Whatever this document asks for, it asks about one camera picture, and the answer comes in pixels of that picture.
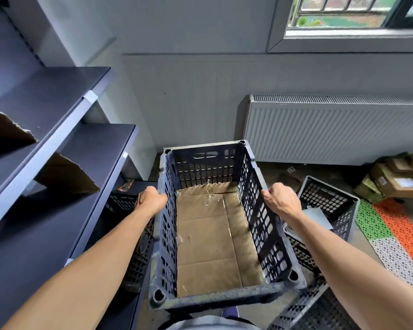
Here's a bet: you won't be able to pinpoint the person's left hand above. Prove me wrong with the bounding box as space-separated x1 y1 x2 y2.
136 186 168 217

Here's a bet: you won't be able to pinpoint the person's right hand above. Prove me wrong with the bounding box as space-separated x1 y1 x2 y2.
261 182 302 224

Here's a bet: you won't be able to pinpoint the black plastic crate oval holes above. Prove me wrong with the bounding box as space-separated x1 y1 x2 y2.
285 175 360 242

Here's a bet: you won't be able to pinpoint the dark grey plastic crate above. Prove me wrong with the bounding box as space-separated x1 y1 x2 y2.
105 192 156 292

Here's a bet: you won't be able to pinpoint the blue plastic crate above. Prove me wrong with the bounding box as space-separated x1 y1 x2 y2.
148 139 307 312

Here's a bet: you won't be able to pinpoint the black plastic crate rectangular slots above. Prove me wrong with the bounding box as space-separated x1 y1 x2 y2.
268 226 353 330

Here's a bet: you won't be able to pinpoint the person's right forearm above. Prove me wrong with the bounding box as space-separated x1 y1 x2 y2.
284 213 413 330

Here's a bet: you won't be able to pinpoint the person's left forearm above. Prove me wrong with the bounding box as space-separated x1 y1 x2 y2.
1 209 156 330

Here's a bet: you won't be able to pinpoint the white torn paper sheet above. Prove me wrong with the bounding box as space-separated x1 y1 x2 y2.
302 208 333 231

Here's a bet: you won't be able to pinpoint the brown cardboard liner sheet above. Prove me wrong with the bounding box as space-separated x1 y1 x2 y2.
174 181 265 299

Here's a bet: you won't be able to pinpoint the torn brown cardboard piece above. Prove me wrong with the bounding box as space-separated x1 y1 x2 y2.
34 151 101 196
0 103 39 145

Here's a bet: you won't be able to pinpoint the orange green white floor mat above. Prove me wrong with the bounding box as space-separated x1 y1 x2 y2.
356 198 413 289

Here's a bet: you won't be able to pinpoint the large brown cardboard box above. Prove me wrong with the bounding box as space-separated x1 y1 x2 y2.
370 163 413 199

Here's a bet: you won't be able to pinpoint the small brown cardboard box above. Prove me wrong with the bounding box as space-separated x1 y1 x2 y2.
385 153 413 172

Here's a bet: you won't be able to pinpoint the grey shirt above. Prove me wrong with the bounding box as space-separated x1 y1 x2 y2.
165 314 262 330

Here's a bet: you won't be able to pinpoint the dark blue metal shelf unit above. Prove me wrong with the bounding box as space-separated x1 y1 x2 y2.
0 0 140 330

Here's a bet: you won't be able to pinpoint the white wall radiator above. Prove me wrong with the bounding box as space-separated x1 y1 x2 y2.
242 94 413 166

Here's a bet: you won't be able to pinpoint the window with grey frame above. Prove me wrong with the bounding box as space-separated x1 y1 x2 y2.
267 0 413 54

